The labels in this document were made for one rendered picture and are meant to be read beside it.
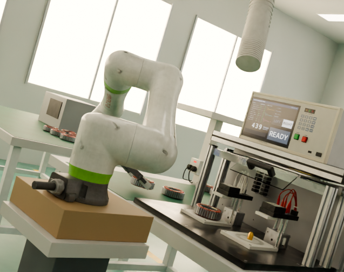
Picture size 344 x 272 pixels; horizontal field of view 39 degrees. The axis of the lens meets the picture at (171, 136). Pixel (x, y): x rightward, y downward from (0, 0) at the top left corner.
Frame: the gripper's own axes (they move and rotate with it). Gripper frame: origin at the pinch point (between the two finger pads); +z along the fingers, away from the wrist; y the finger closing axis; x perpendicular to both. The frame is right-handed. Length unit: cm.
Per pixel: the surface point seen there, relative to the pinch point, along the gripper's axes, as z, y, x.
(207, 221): 7.8, 48.7, 2.3
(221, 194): 9.5, 41.0, 15.1
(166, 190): 12.7, -0.7, 5.6
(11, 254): 18, -102, -80
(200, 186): 11.6, 21.1, 14.7
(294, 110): 0, 54, 55
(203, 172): 8.4, 20.7, 19.8
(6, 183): -21, -89, -49
